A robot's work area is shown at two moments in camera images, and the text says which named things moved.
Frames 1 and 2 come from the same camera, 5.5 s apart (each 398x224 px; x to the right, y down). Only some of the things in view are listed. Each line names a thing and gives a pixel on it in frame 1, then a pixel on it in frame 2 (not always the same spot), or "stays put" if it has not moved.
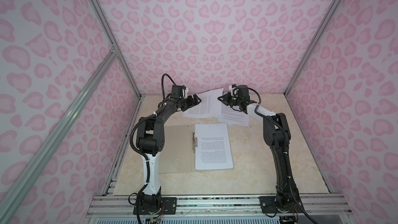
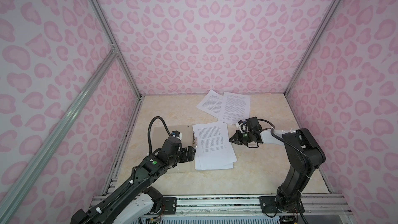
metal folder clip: x=195 y=142 stays put
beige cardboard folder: x=178 y=155 stays put
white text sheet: x=210 y=107 to x=214 y=144
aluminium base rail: x=306 y=205 stays put
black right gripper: x=227 y=97 to x=236 y=137
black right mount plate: x=268 y=206 stays put
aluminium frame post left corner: x=107 y=28 stays put
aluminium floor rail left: x=109 y=187 stays put
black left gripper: x=191 y=104 to x=191 y=153
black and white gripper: x=176 y=92 to x=177 y=134
